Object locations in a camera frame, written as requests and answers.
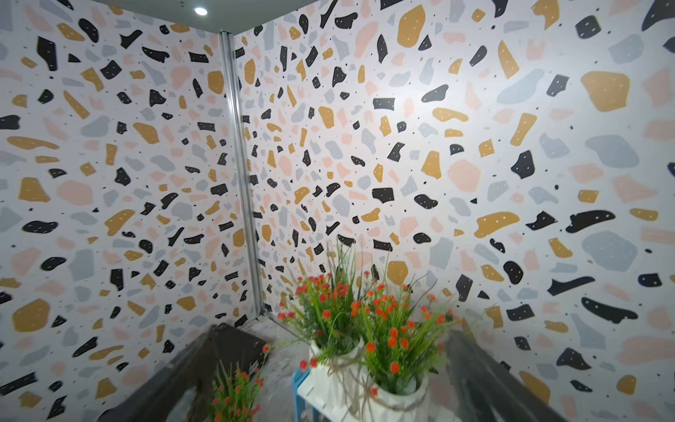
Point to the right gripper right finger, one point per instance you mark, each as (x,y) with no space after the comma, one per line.
(486,390)

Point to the red flower pot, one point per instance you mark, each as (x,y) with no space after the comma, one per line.
(323,317)
(401,336)
(235,390)

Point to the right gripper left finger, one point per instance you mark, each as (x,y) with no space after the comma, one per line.
(183,389)

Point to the blue white wooden rack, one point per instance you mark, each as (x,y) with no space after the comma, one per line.
(306,398)

